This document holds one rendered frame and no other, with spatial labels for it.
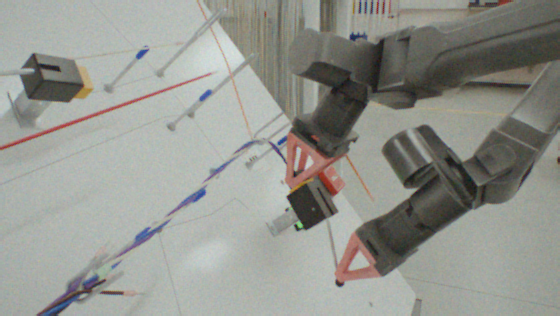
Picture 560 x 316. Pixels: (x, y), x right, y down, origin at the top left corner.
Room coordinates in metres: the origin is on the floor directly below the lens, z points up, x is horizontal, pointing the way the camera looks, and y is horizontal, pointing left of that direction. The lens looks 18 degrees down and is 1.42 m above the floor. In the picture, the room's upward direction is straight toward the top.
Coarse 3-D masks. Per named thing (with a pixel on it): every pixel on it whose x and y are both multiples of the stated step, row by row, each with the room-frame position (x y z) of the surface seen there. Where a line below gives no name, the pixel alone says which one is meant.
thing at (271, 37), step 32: (224, 0) 1.82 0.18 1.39; (256, 0) 1.78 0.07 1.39; (288, 0) 1.32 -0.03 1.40; (320, 0) 1.69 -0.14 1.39; (256, 32) 1.34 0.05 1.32; (288, 32) 1.29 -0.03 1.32; (320, 32) 1.68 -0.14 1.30; (256, 64) 1.36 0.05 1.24; (288, 96) 1.29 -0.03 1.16; (320, 96) 1.67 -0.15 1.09
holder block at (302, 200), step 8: (304, 184) 0.65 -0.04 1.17; (312, 184) 0.65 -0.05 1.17; (320, 184) 0.67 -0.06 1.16; (296, 192) 0.65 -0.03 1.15; (304, 192) 0.64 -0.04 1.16; (312, 192) 0.64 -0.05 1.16; (320, 192) 0.66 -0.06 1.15; (288, 200) 0.65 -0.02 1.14; (296, 200) 0.65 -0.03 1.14; (304, 200) 0.64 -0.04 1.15; (312, 200) 0.63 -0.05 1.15; (320, 200) 0.64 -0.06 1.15; (328, 200) 0.66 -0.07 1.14; (296, 208) 0.64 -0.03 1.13; (304, 208) 0.64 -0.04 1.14; (312, 208) 0.63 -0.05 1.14; (320, 208) 0.63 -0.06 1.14; (328, 208) 0.65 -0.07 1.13; (336, 208) 0.66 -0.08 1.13; (304, 216) 0.64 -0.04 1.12; (312, 216) 0.63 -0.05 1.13; (320, 216) 0.62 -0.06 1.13; (328, 216) 0.63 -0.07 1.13; (304, 224) 0.63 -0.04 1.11; (312, 224) 0.63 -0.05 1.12
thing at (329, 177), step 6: (330, 168) 0.85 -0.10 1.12; (318, 174) 0.82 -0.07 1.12; (324, 174) 0.82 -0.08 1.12; (330, 174) 0.83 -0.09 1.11; (336, 174) 0.85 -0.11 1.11; (324, 180) 0.82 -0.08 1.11; (330, 180) 0.82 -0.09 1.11; (336, 180) 0.84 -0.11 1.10; (342, 180) 0.85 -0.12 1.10; (330, 186) 0.81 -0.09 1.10; (336, 186) 0.82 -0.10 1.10; (342, 186) 0.84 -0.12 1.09; (330, 192) 0.82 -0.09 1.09; (336, 192) 0.81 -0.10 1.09
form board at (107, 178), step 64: (0, 0) 0.61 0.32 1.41; (64, 0) 0.70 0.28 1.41; (128, 0) 0.81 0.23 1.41; (192, 0) 0.98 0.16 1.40; (0, 64) 0.54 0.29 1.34; (192, 64) 0.82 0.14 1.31; (0, 128) 0.48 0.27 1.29; (64, 128) 0.53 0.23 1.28; (128, 128) 0.60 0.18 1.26; (192, 128) 0.70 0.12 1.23; (256, 128) 0.83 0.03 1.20; (0, 192) 0.43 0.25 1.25; (64, 192) 0.47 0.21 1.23; (128, 192) 0.53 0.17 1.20; (256, 192) 0.70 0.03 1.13; (0, 256) 0.38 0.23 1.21; (64, 256) 0.42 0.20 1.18; (128, 256) 0.46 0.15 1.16; (192, 256) 0.52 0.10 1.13; (256, 256) 0.60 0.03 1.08; (320, 256) 0.70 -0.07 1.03
